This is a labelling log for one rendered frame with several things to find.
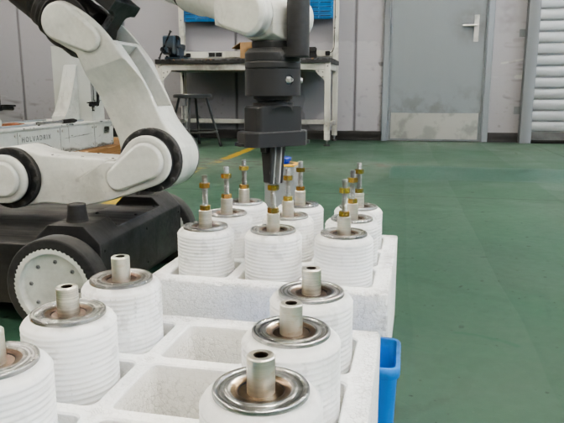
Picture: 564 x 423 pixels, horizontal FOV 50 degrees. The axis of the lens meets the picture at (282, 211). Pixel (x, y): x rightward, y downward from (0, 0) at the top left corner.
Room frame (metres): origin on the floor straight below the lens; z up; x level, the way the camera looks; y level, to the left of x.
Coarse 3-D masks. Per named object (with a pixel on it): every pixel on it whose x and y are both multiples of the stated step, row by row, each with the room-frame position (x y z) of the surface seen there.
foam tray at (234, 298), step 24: (384, 240) 1.20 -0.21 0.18; (168, 264) 1.02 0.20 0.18; (240, 264) 1.02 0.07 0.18; (312, 264) 1.02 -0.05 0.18; (384, 264) 1.02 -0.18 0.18; (168, 288) 0.94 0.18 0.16; (192, 288) 0.93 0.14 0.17; (216, 288) 0.92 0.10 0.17; (240, 288) 0.91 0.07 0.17; (264, 288) 0.90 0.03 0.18; (360, 288) 0.89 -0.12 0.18; (384, 288) 0.89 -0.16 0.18; (168, 312) 0.94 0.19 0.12; (192, 312) 0.93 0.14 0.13; (216, 312) 0.92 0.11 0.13; (240, 312) 0.91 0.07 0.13; (264, 312) 0.90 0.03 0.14; (360, 312) 0.87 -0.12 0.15; (384, 312) 0.86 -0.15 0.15; (384, 336) 0.86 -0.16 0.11
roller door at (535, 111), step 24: (528, 0) 5.74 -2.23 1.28; (552, 0) 5.66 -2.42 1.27; (528, 24) 5.66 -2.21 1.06; (552, 24) 5.66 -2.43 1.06; (528, 48) 5.66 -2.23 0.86; (552, 48) 5.65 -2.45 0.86; (528, 72) 5.65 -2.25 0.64; (552, 72) 5.65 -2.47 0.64; (528, 96) 5.65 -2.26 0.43; (552, 96) 5.65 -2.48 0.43; (528, 120) 5.65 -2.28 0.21; (552, 120) 5.65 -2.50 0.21
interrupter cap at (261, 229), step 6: (252, 228) 0.98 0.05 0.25; (258, 228) 0.98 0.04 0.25; (264, 228) 0.99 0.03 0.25; (282, 228) 0.99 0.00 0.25; (288, 228) 0.98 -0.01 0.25; (294, 228) 0.98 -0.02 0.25; (258, 234) 0.95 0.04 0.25; (264, 234) 0.94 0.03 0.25; (270, 234) 0.94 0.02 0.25; (276, 234) 0.94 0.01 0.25; (282, 234) 0.94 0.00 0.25; (288, 234) 0.95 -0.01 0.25
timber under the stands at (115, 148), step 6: (114, 138) 5.17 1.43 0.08; (114, 144) 4.60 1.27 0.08; (78, 150) 4.14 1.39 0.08; (84, 150) 4.14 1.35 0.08; (90, 150) 4.14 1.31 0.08; (96, 150) 4.22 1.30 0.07; (102, 150) 4.31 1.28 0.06; (108, 150) 4.40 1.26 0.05; (114, 150) 4.49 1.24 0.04; (120, 150) 4.58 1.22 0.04
